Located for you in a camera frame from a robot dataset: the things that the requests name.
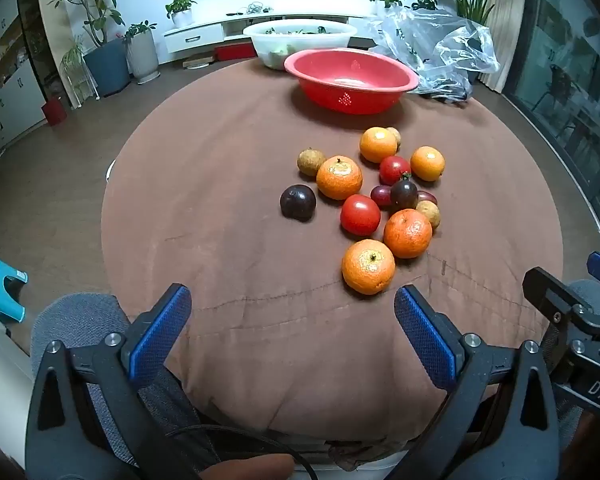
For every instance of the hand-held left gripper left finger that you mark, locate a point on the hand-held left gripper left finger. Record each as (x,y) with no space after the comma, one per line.
(162,330)

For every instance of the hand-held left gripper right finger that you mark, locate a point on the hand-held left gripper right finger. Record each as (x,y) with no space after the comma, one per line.
(425,332)

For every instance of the orange mandarin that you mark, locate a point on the orange mandarin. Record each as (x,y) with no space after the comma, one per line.
(369,266)
(407,233)
(339,177)
(378,144)
(427,163)

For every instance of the brown longan fruit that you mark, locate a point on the brown longan fruit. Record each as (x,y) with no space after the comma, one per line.
(311,161)
(395,135)
(428,214)

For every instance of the large red tomato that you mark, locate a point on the large red tomato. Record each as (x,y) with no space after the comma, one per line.
(360,214)

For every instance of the red grape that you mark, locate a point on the red grape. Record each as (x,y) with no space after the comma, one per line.
(427,196)
(380,196)

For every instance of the small red tomato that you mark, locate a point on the small red tomato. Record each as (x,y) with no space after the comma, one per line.
(394,170)

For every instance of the red plastic basin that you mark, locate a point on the red plastic basin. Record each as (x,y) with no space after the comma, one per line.
(330,95)

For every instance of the person's right leg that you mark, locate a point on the person's right leg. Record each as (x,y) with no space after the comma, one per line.
(592,292)

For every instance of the blue plastic stool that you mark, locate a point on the blue plastic stool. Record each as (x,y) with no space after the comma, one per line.
(0,290)

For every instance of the glass sliding door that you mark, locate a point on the glass sliding door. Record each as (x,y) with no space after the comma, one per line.
(570,85)

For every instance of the red waste bin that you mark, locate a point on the red waste bin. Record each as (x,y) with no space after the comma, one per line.
(55,111)

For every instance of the beige curtain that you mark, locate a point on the beige curtain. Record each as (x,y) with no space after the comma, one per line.
(510,35)

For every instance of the tall leafy plant blue pot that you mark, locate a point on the tall leafy plant blue pot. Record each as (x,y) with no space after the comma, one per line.
(107,67)

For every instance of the white flat scale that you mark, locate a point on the white flat scale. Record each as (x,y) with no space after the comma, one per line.
(198,63)

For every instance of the plant in grey pot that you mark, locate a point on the plant in grey pot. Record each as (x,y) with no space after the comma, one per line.
(142,57)

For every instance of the clear plastic bag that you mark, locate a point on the clear plastic bag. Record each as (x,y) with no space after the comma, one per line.
(430,35)

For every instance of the white storage cabinet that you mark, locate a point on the white storage cabinet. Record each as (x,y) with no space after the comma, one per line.
(15,85)

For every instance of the red box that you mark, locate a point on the red box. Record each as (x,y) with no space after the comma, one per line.
(235,53)

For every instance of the white television cabinet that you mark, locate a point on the white television cabinet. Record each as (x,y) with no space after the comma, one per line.
(200,36)

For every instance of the chopped green vegetables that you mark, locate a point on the chopped green vegetables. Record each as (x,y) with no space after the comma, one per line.
(279,51)

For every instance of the dark-leaf potted plant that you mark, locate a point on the dark-leaf potted plant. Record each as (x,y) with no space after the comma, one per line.
(422,2)

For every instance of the white plastic basin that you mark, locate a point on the white plastic basin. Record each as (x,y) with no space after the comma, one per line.
(260,35)

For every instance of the small plant white pot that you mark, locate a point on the small plant white pot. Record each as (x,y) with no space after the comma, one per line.
(182,17)

